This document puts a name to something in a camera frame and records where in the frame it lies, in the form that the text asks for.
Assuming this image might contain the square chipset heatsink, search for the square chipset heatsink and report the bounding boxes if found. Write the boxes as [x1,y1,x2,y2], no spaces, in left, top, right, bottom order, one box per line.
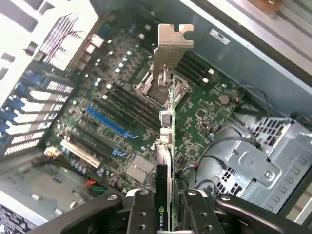
[126,155,157,184]

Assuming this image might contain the metal CPU socket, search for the metal CPU socket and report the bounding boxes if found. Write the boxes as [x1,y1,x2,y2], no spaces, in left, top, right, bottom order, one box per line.
[132,59,194,109]

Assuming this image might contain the white power connector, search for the white power connector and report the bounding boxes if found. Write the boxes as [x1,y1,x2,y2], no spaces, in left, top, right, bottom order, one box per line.
[43,146,62,159]

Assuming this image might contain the white expansion slot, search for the white expansion slot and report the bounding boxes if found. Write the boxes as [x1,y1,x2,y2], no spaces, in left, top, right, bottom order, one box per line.
[60,138,101,169]

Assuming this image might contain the blue expansion slot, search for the blue expansion slot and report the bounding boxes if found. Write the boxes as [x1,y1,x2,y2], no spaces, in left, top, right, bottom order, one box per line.
[85,106,128,137]

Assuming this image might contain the black open PC case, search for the black open PC case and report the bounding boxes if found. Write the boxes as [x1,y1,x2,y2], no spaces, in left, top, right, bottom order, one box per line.
[0,0,312,234]

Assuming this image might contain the long black expansion slot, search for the long black expansion slot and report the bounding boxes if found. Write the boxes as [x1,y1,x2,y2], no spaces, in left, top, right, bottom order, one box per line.
[73,120,117,156]
[67,129,110,163]

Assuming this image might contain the grey power supply unit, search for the grey power supply unit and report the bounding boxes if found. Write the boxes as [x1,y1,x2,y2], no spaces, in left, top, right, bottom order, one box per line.
[0,156,115,234]

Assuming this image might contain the silver perforated disk bay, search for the silver perforated disk bay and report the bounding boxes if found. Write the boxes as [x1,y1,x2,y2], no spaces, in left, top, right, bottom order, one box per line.
[195,117,312,220]

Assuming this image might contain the coloured power wire bundle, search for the coloured power wire bundle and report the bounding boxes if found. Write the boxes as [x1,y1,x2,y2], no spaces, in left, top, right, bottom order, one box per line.
[84,179,109,195]

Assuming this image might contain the green motherboard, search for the green motherboard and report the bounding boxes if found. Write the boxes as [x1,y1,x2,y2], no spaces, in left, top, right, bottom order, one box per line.
[42,11,243,195]

